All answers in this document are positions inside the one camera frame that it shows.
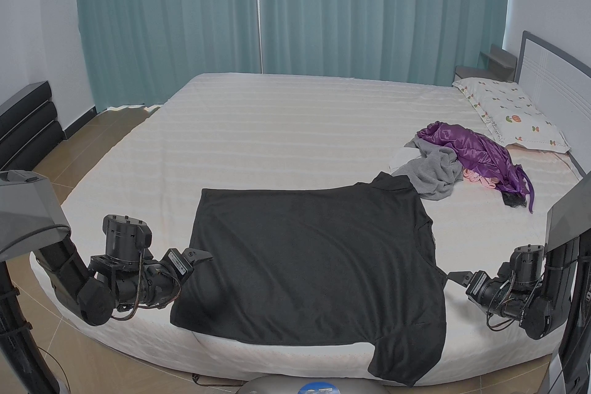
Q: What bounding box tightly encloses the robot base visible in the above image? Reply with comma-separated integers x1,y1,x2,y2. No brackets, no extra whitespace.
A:
238,375,384,394

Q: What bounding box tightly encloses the black cable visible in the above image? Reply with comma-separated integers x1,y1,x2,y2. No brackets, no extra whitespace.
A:
191,373,245,386
485,307,515,330
0,223,71,256

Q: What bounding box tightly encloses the purple satin garment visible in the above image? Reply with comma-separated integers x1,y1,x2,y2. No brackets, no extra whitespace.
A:
417,121,534,214

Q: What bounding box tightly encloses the white printed pillow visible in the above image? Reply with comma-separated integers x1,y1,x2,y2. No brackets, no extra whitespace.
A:
452,77,571,154

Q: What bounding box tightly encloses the bed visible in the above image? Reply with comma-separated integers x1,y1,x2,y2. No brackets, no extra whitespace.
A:
29,30,591,386

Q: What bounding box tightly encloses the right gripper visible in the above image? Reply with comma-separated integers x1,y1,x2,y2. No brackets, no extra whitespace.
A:
447,271,509,314

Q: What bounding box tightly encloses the black T-shirt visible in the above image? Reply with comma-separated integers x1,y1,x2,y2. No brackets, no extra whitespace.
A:
170,172,448,387

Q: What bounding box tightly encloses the grey bedside table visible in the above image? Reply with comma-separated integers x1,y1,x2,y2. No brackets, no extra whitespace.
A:
454,43,518,82

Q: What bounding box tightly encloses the white garment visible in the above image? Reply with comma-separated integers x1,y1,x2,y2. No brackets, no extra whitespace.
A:
390,147,421,173

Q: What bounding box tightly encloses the pink garment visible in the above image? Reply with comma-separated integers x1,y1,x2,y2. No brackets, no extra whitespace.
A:
463,168,501,190

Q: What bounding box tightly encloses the grey garment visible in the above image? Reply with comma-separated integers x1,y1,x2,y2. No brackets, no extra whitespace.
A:
392,138,463,202

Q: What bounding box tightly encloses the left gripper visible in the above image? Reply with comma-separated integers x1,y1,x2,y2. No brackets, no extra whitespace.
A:
141,248,214,306

